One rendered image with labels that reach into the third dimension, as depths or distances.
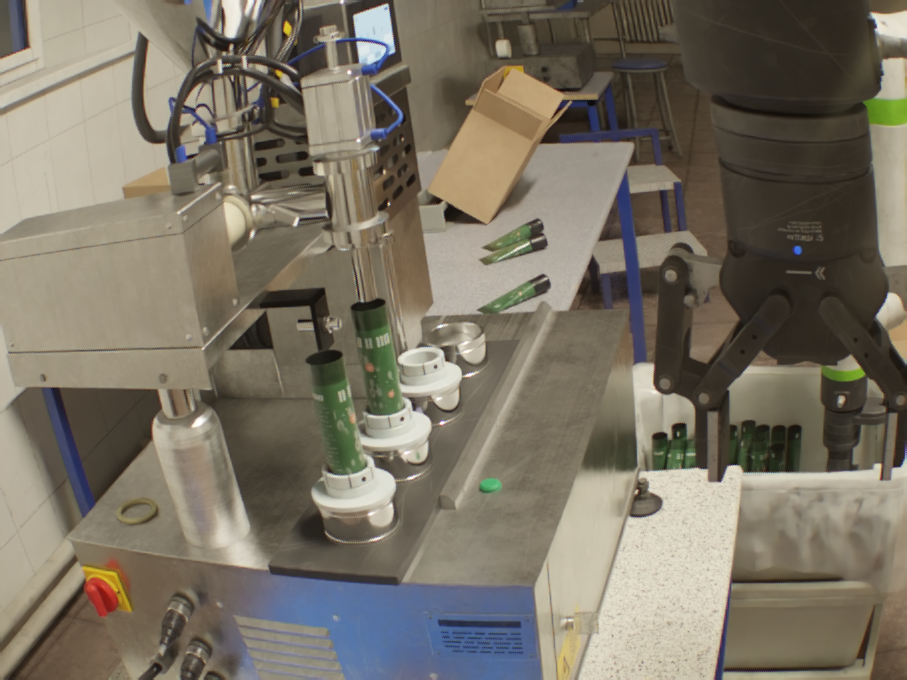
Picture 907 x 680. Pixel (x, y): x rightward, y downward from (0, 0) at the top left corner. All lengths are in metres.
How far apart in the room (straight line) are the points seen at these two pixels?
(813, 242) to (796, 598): 1.42
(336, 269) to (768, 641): 1.08
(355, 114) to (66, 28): 2.67
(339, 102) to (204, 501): 0.36
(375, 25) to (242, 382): 0.44
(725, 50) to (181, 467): 0.70
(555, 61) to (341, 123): 4.41
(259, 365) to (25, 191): 1.68
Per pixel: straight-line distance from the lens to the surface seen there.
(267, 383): 1.29
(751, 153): 0.41
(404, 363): 1.13
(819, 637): 1.90
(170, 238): 0.89
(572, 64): 5.32
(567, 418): 1.15
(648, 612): 1.29
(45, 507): 2.90
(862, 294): 0.45
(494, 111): 2.66
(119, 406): 3.26
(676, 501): 1.50
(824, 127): 0.41
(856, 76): 0.40
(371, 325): 1.00
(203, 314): 0.91
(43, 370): 1.03
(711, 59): 0.40
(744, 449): 1.98
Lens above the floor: 1.53
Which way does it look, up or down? 21 degrees down
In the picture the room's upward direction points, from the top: 9 degrees counter-clockwise
